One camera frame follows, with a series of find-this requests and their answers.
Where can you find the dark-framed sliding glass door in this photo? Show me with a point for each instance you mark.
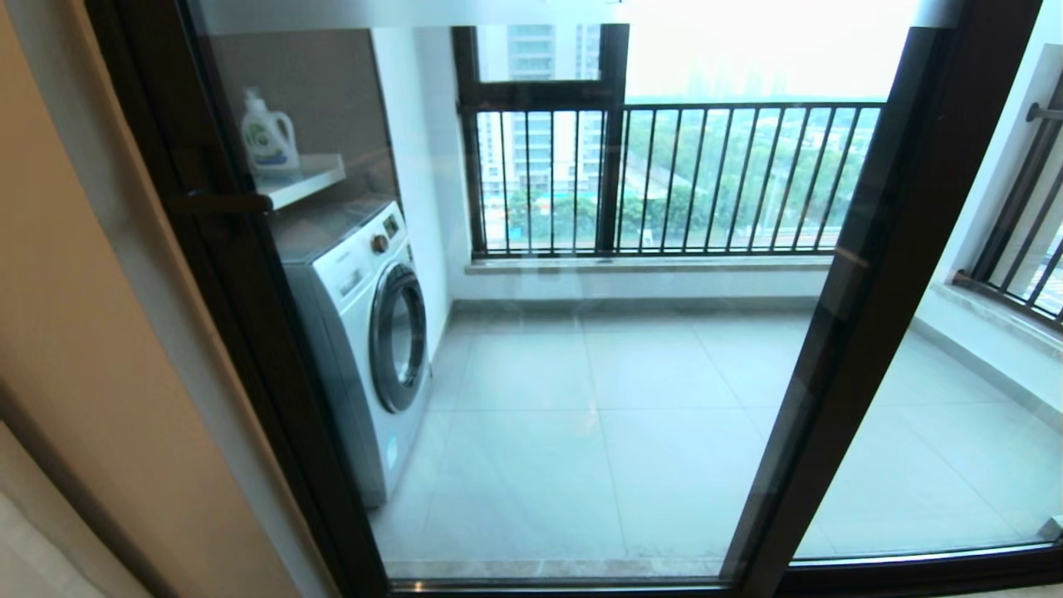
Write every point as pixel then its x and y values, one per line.
pixel 120 33

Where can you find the long grey stone sill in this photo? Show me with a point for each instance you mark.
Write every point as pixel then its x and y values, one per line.
pixel 648 264

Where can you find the white front-load washing machine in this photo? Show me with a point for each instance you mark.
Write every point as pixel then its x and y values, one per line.
pixel 357 332

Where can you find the dark brown niche panel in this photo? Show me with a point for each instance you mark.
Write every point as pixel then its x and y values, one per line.
pixel 332 91

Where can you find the long black balcony railing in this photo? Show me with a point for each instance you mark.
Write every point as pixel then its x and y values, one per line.
pixel 747 106

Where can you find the white detergent bottle green label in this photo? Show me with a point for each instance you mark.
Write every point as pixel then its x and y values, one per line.
pixel 267 141

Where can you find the dark brown fixed glass door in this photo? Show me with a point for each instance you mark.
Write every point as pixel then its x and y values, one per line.
pixel 923 66

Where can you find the short grey stone sill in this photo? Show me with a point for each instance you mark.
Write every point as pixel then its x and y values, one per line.
pixel 996 328

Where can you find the black balcony window frame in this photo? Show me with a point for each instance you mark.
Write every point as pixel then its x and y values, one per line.
pixel 613 166

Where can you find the white wall shelf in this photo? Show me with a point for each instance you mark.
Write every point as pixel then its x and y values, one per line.
pixel 303 178

